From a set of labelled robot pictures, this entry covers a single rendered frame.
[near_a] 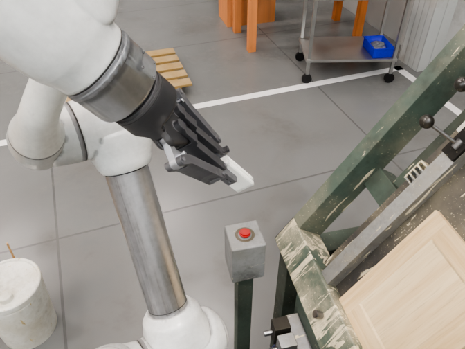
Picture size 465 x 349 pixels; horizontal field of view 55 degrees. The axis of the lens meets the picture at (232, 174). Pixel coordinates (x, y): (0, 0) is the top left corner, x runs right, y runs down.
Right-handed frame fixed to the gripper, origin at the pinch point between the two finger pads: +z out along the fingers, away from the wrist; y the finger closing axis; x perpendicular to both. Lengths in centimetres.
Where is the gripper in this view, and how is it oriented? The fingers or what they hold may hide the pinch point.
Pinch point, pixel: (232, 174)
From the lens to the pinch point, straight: 64.1
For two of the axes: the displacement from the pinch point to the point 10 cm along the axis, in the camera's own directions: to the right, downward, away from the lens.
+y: -0.9, -8.0, 6.0
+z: 5.6, 4.5, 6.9
